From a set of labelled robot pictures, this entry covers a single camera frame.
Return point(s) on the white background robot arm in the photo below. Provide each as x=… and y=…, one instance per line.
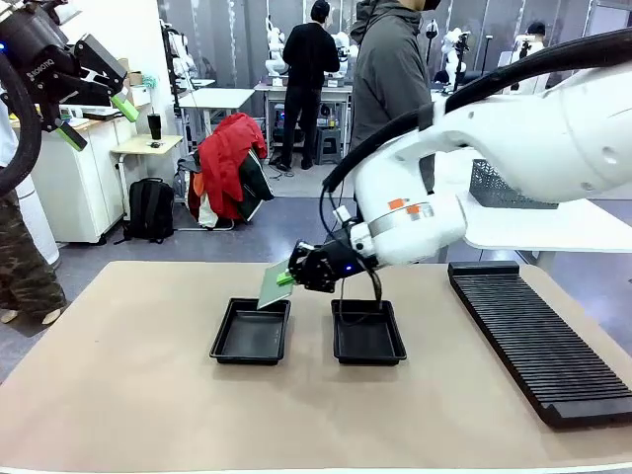
x=345, y=49
x=453, y=44
x=274, y=49
x=182, y=56

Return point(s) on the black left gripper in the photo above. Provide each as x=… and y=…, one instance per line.
x=39, y=64

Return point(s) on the dark green jacket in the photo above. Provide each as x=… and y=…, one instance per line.
x=257, y=185

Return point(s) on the person in camouflage trousers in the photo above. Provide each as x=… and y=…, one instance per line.
x=24, y=276

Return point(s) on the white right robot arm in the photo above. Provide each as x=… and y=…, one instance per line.
x=518, y=148

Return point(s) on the black tumbler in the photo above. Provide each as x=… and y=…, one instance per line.
x=155, y=128

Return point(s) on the black slotted board rack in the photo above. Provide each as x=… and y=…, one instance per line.
x=533, y=340

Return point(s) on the green circuit board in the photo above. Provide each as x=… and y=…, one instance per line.
x=274, y=293

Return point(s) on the white desk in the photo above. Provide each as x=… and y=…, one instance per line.
x=217, y=96

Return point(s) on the black laptop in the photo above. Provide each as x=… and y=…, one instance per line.
x=101, y=114

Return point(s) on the person in black clothes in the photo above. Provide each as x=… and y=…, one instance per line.
x=308, y=59

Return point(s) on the small wooden side table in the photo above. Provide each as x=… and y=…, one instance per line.
x=148, y=144

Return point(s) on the grey step stool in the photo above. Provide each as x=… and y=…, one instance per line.
x=328, y=145

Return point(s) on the metal workbench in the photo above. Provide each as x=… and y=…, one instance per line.
x=340, y=91

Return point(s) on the red jacket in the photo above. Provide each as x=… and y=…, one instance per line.
x=224, y=153

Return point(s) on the person in grey jacket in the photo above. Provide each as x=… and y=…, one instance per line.
x=390, y=74

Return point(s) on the person in white shirt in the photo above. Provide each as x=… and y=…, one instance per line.
x=526, y=64

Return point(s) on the cardboard box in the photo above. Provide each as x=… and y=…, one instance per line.
x=134, y=78

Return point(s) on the black backpack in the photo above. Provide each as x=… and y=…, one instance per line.
x=150, y=207

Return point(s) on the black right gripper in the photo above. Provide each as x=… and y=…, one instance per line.
x=345, y=257

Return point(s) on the grey mesh basket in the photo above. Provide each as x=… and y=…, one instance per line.
x=494, y=192

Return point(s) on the white cabinet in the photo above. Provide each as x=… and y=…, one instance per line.
x=84, y=187

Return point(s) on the black ESD tray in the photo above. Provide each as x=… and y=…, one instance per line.
x=249, y=336
x=368, y=338

